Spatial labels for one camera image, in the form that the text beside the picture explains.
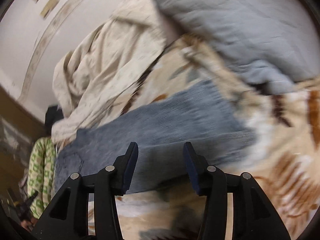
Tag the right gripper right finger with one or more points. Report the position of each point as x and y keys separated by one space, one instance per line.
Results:
x=254 y=216

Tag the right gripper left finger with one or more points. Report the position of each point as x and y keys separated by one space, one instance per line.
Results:
x=85 y=207

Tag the grey-blue denim pants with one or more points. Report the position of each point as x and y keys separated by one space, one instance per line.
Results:
x=198 y=115

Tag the green and white quilt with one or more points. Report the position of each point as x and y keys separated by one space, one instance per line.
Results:
x=41 y=174

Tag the brown wooden door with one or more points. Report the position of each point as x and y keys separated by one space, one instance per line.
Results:
x=19 y=131

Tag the leaf-pattern fleece blanket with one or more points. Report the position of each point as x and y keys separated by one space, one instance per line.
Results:
x=284 y=158

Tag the black garment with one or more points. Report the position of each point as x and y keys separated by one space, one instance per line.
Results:
x=54 y=114

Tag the cream patterned duvet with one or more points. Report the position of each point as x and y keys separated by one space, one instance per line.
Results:
x=108 y=61

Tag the grey quilted pillow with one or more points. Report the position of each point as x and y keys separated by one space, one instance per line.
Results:
x=268 y=43

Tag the beige wall switch plate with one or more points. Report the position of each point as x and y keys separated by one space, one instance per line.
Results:
x=50 y=5

